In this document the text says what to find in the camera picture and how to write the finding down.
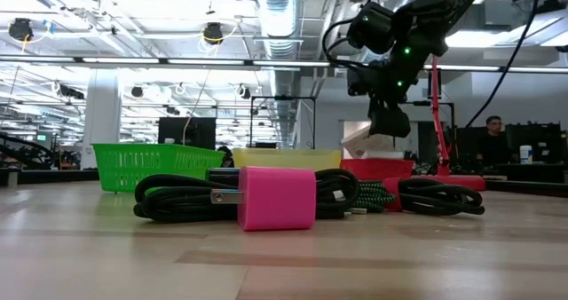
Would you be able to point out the white wipes canister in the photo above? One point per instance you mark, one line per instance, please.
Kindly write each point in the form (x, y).
(526, 154)

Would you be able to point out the person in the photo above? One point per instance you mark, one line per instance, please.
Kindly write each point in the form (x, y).
(226, 155)
(492, 144)

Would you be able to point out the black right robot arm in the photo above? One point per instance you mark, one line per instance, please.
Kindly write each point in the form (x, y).
(426, 20)

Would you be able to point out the pink wall charger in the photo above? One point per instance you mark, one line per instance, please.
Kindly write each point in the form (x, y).
(275, 198)

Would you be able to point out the black background monitor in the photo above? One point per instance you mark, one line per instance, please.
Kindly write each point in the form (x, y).
(186, 133)

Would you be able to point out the red plastic basket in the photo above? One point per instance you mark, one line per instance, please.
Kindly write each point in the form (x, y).
(377, 169)

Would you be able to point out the black background rig frame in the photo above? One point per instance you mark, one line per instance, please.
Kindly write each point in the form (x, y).
(284, 98)

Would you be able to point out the green plastic basket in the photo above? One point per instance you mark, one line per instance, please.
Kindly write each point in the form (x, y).
(133, 162)

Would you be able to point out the black ceiling device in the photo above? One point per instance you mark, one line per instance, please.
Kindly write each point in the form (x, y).
(213, 33)
(20, 29)

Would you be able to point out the yellow plastic bin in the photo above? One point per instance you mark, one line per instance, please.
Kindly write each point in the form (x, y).
(288, 158)

